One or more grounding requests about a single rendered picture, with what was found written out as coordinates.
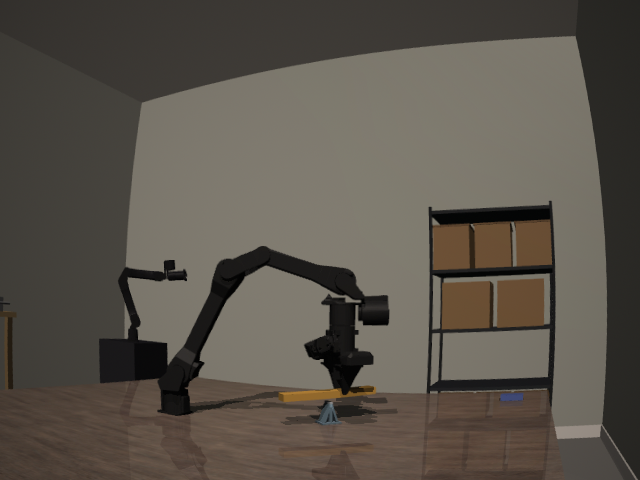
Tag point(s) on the orange bar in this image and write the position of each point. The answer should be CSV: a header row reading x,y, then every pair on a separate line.
x,y
326,394

